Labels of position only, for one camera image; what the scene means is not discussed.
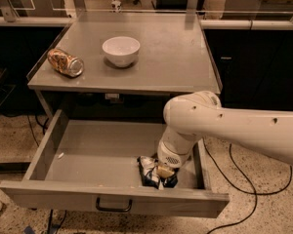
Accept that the black floor cable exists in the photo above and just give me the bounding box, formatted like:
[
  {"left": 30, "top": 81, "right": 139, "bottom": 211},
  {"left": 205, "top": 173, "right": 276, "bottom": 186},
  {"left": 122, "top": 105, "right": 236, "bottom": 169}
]
[{"left": 202, "top": 136, "right": 293, "bottom": 234}]

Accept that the white ceramic bowl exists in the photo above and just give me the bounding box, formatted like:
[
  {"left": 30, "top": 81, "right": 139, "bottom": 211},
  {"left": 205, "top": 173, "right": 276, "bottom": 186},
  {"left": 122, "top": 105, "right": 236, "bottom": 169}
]
[{"left": 102, "top": 36, "right": 141, "bottom": 67}]

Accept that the blue chip bag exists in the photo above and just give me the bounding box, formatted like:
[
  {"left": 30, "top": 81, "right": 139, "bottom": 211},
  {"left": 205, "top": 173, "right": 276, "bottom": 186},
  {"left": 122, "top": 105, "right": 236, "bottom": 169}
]
[{"left": 137, "top": 156, "right": 178, "bottom": 190}]

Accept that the crushed soda can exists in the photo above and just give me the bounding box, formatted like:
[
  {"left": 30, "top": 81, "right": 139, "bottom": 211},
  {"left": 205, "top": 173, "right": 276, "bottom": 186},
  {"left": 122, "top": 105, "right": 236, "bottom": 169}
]
[{"left": 47, "top": 48, "right": 84, "bottom": 78}]

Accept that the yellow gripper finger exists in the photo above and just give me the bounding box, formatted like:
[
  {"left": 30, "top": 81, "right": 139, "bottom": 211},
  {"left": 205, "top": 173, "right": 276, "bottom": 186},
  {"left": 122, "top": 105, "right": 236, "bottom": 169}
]
[{"left": 157, "top": 165, "right": 175, "bottom": 178}]

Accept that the grey open drawer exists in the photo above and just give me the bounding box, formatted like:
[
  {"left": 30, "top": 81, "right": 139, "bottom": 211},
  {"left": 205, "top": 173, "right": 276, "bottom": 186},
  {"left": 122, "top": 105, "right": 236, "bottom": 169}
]
[{"left": 0, "top": 109, "right": 229, "bottom": 217}]

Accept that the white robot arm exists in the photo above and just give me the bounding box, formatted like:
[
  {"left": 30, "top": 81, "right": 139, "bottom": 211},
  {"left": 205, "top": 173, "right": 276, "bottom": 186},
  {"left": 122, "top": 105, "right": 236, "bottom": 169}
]
[{"left": 157, "top": 91, "right": 293, "bottom": 169}]

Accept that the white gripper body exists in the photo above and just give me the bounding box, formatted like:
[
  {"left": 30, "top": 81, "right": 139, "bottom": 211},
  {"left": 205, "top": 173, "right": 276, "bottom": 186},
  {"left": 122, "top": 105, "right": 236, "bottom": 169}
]
[{"left": 157, "top": 127, "right": 202, "bottom": 169}]

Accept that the grey metal cabinet table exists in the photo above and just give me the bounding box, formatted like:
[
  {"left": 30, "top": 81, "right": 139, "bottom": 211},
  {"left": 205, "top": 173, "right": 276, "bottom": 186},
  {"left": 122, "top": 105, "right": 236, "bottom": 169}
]
[{"left": 28, "top": 12, "right": 222, "bottom": 116}]

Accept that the white horizontal rail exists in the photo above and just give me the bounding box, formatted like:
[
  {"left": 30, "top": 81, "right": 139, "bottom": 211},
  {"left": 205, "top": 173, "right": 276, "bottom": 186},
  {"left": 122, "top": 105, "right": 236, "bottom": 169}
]
[{"left": 0, "top": 17, "right": 293, "bottom": 30}]

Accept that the black drawer handle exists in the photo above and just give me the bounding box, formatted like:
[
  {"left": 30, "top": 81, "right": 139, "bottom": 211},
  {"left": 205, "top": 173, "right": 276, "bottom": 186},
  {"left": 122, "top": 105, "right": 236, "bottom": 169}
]
[{"left": 95, "top": 197, "right": 133, "bottom": 213}]

